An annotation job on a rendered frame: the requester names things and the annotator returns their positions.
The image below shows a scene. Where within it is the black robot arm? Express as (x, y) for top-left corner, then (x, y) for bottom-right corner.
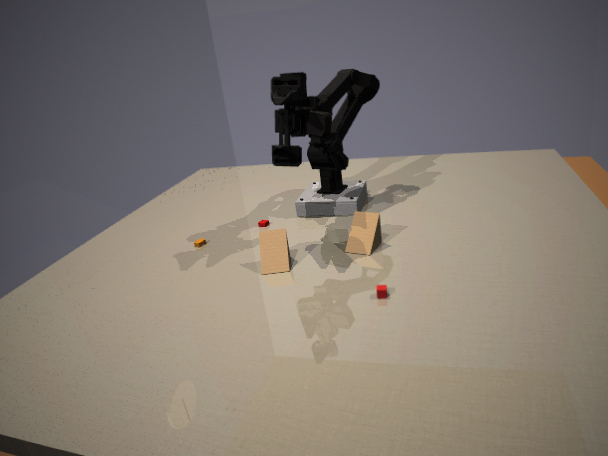
(280, 69), (380, 194)

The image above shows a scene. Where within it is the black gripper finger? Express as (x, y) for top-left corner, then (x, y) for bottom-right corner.
(272, 145), (300, 159)
(270, 85), (300, 105)

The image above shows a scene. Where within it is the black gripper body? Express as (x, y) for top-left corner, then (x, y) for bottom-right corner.
(271, 76), (305, 167)

